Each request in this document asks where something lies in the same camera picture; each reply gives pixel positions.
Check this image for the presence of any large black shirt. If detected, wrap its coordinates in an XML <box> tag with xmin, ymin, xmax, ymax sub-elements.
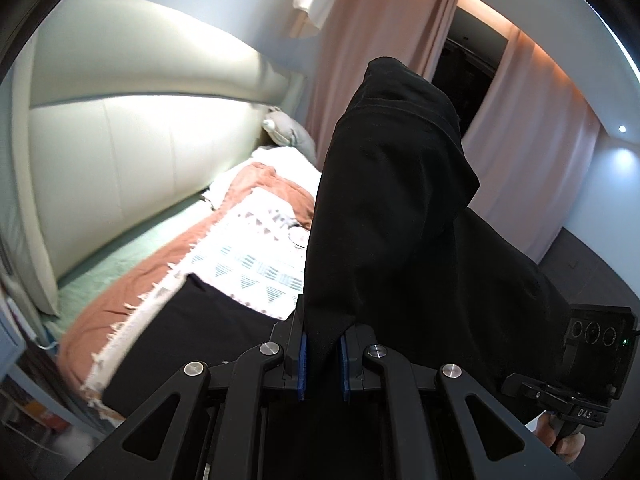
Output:
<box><xmin>102</xmin><ymin>55</ymin><xmax>576</xmax><ymax>480</ymax></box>

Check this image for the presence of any person's right hand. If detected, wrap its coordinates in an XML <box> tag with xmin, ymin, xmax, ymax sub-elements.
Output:
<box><xmin>534</xmin><ymin>412</ymin><xmax>586</xmax><ymax>465</ymax></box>

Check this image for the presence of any patterned white bedspread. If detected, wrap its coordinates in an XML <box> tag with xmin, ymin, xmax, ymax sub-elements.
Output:
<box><xmin>56</xmin><ymin>148</ymin><xmax>320</xmax><ymax>425</ymax></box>

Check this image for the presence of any grey pillow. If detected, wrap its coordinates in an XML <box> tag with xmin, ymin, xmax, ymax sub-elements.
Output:
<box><xmin>262</xmin><ymin>107</ymin><xmax>317</xmax><ymax>165</ymax></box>

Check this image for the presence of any right pink curtain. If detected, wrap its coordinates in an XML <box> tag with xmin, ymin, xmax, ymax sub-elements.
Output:
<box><xmin>462</xmin><ymin>29</ymin><xmax>601</xmax><ymax>261</ymax></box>

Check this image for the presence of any pink curtain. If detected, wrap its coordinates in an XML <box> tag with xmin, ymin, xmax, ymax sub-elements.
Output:
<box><xmin>462</xmin><ymin>29</ymin><xmax>601</xmax><ymax>261</ymax></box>
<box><xmin>305</xmin><ymin>0</ymin><xmax>459</xmax><ymax>168</ymax></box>

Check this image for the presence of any blue bedside drawer unit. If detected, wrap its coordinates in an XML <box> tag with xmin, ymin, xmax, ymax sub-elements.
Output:
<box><xmin>1</xmin><ymin>290</ymin><xmax>106</xmax><ymax>441</ymax></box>

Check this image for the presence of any cream padded headboard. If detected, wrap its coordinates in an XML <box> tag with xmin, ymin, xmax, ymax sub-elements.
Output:
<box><xmin>1</xmin><ymin>0</ymin><xmax>305</xmax><ymax>315</ymax></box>

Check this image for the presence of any left pink curtain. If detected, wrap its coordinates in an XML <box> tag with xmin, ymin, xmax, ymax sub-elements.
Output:
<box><xmin>305</xmin><ymin>0</ymin><xmax>459</xmax><ymax>168</ymax></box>

